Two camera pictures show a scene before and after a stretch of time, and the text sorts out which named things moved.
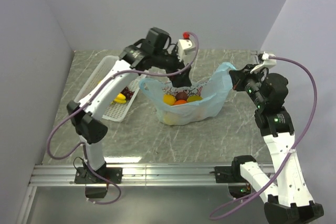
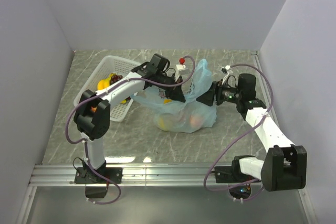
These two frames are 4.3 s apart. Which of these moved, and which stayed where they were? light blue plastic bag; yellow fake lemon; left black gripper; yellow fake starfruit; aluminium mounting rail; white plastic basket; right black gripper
Moved: yellow fake lemon; left black gripper; light blue plastic bag; right black gripper; yellow fake starfruit
Stayed: aluminium mounting rail; white plastic basket
